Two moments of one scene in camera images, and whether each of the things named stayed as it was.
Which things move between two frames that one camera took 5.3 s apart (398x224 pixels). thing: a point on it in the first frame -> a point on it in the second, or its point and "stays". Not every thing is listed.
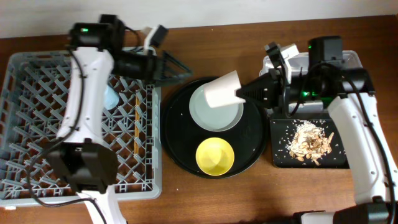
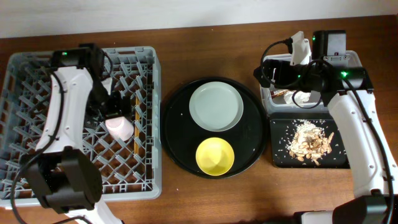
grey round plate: x=216 y=119 stays
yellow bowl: x=215 y=156 stays
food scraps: x=310 y=142 stays
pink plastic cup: x=221 y=92 -> x=119 y=128
